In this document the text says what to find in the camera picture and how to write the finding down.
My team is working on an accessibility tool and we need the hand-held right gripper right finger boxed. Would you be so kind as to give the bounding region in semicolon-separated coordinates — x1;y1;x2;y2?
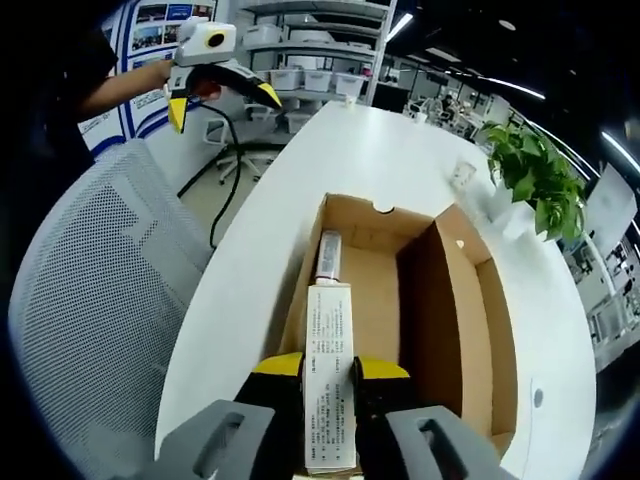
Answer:
349;354;516;480

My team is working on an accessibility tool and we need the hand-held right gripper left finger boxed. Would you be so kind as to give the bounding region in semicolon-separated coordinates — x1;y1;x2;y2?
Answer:
154;351;306;480

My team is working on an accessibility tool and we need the long white carton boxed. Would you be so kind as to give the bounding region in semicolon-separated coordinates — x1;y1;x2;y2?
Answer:
303;279;362;476

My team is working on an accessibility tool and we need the brown cardboard shoe box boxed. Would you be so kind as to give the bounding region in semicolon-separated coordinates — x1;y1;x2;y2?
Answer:
277;192;519;459

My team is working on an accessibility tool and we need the small white bottle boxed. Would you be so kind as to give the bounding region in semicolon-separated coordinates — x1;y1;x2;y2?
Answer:
313;228;344;282

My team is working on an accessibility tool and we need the white office chair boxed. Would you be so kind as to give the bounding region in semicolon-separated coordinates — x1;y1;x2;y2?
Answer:
202;99;284;186

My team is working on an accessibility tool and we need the row of white storage bins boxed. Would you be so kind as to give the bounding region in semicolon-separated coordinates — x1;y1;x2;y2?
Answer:
244;22;371;96

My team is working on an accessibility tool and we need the grey metal shelf rack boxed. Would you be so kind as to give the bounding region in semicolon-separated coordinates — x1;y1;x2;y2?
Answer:
239;0;399;109

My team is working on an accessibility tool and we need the person's dark clothing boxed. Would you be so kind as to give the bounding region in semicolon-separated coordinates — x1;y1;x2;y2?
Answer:
19;29;121;171

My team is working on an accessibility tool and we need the white ceiling light strip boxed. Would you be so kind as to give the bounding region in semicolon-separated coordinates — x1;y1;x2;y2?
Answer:
384;12;414;44

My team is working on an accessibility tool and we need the grey mesh office chair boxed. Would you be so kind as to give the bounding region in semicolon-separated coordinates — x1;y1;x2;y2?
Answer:
7;139;211;451

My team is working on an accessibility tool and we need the clear glass cup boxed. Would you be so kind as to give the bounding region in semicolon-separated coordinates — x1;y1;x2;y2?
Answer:
451;160;476;190

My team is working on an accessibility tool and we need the green potted plant white pot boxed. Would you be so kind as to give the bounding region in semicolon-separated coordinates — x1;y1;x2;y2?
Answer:
477;121;590;246

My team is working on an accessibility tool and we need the blue white wall poster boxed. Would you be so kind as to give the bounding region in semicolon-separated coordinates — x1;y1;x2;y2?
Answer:
82;0;221;151

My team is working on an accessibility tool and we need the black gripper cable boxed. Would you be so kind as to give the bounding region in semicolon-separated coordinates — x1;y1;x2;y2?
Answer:
177;97;245;249

